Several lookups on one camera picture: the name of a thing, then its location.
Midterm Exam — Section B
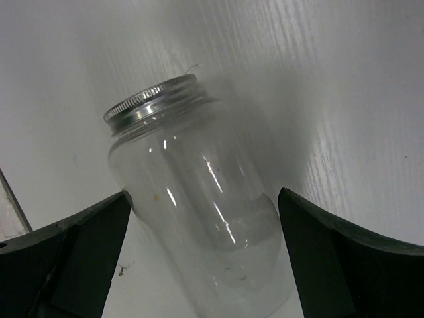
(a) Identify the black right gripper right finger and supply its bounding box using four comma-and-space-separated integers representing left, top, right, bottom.
278, 188, 423, 317

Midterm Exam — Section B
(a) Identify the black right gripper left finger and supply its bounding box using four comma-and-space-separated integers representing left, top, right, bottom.
1, 192, 131, 317

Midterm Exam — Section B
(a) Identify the clear bottle metal rim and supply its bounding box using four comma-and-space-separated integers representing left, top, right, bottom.
104, 74, 290, 317

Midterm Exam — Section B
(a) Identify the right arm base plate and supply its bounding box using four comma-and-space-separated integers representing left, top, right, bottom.
0, 172, 32, 241

